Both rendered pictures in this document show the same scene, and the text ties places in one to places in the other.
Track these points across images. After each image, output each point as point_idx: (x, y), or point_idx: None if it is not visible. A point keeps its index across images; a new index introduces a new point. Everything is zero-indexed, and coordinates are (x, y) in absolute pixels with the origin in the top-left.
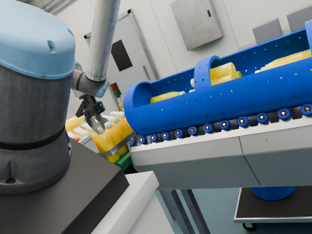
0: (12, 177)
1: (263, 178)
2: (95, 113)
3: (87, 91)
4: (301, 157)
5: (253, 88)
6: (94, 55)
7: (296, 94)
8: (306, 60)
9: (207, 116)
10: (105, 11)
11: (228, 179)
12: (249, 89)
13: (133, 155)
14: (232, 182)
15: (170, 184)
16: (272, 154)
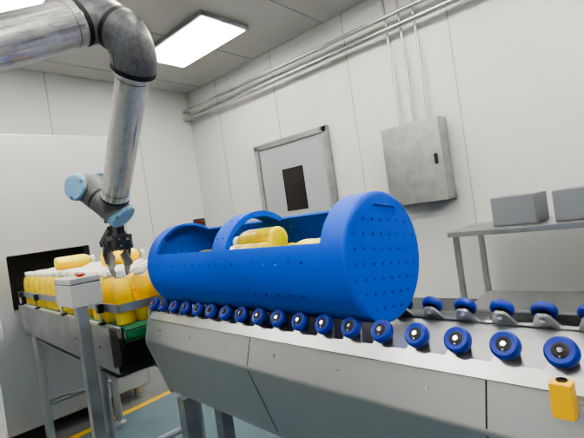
0: None
1: (277, 421)
2: (113, 247)
3: (99, 213)
4: (308, 399)
5: (261, 268)
6: (106, 169)
7: (304, 293)
8: (313, 246)
9: (221, 293)
10: (116, 119)
11: (242, 405)
12: (257, 268)
13: (150, 324)
14: (247, 413)
15: (185, 387)
16: (275, 380)
